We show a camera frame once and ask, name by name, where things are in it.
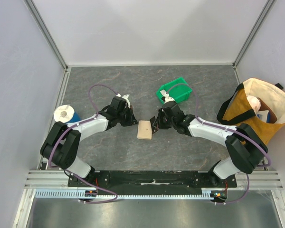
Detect toilet paper roll blue wrapper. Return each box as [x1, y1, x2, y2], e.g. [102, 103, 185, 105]
[53, 104, 80, 124]

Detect beige leather card holder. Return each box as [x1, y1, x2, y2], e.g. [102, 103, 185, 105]
[137, 120, 152, 140]

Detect mustard canvas tote bag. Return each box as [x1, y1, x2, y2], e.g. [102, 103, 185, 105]
[217, 78, 285, 144]

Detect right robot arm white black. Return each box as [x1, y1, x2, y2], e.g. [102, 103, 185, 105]
[150, 101, 268, 187]

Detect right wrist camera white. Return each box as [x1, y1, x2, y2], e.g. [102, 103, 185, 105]
[162, 93, 175, 104]

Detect slotted cable duct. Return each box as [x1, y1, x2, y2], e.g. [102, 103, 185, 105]
[34, 187, 228, 200]

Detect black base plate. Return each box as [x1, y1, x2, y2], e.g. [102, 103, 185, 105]
[68, 170, 238, 193]

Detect items inside tote bag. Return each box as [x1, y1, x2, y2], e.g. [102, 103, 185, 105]
[247, 95, 277, 124]

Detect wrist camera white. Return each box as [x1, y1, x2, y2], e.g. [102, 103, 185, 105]
[162, 93, 175, 104]
[116, 93, 131, 107]

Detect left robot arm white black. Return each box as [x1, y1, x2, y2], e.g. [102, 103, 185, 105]
[40, 94, 138, 187]

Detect purple cable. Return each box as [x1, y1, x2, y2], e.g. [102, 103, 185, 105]
[47, 84, 119, 205]
[165, 83, 273, 206]

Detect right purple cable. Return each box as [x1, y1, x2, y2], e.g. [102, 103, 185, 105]
[165, 83, 273, 206]

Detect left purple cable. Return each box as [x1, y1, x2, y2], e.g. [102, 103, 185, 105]
[47, 84, 119, 205]

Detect green plastic bin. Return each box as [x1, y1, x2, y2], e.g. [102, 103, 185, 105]
[156, 77, 192, 104]

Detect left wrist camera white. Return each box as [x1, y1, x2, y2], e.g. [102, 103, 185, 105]
[116, 93, 131, 107]

